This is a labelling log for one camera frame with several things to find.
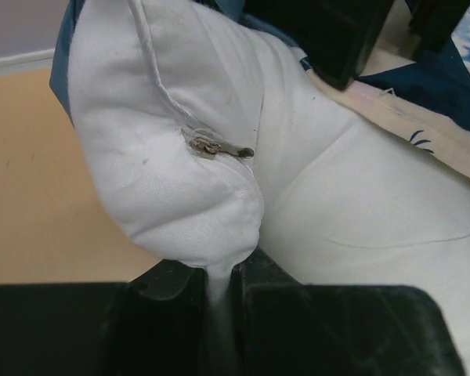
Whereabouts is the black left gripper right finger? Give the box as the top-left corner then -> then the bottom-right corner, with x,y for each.
230,250 -> 465,375

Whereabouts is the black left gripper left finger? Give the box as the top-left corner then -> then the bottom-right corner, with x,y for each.
0,261 -> 204,375

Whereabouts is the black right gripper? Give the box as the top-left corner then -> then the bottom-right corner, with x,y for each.
242,1 -> 470,90

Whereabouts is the blue letter-print pillowcase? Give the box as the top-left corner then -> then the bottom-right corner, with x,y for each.
49,0 -> 470,204

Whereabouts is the white pillow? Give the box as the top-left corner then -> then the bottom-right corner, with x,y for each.
67,1 -> 470,375

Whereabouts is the aluminium front rail frame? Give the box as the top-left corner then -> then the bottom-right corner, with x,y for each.
0,49 -> 55,76

